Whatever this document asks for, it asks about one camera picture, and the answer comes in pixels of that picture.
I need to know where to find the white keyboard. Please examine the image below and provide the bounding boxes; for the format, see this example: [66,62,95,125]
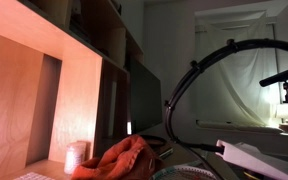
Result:
[13,172,55,180]

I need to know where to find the frosted white jar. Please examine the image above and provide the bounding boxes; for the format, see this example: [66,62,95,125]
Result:
[64,141,86,174]

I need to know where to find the round black framed object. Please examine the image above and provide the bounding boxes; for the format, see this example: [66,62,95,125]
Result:
[142,135,174,159]

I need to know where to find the white curtain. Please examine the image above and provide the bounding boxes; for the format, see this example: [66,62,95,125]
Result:
[189,12,280,126]

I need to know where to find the black computer monitor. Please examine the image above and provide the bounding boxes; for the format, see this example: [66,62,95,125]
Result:
[128,60,162,134]

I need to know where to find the white tennis racket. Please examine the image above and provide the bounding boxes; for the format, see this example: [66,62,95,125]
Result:
[149,161,217,180]

